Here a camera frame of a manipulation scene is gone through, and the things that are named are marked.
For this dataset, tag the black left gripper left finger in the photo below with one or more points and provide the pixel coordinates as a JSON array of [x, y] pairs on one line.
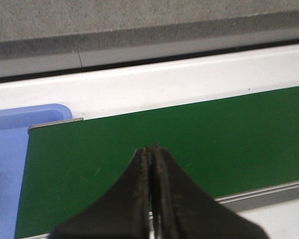
[[121, 213]]

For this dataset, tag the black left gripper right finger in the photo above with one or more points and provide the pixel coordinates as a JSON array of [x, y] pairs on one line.
[[182, 210]]

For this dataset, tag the green conveyor belt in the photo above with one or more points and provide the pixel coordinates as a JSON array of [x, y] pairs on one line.
[[226, 146]]

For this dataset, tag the blue plastic tray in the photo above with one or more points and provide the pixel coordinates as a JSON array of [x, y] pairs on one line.
[[14, 124]]

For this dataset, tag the grey stone counter slab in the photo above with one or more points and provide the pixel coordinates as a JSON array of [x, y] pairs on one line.
[[41, 27]]

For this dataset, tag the aluminium conveyor front rail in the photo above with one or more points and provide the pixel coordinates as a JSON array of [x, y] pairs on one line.
[[260, 197]]

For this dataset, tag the white conveyor back rail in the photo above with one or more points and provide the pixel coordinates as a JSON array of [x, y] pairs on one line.
[[138, 88]]

